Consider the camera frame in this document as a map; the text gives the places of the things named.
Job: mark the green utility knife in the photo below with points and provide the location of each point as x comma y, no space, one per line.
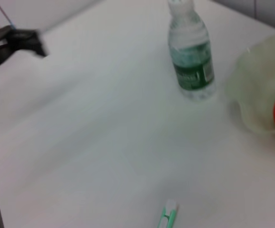
168,215

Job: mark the clear water bottle green label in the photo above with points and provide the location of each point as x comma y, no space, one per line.
191,54

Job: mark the pale green glass fruit bowl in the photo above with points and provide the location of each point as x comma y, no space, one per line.
254,83

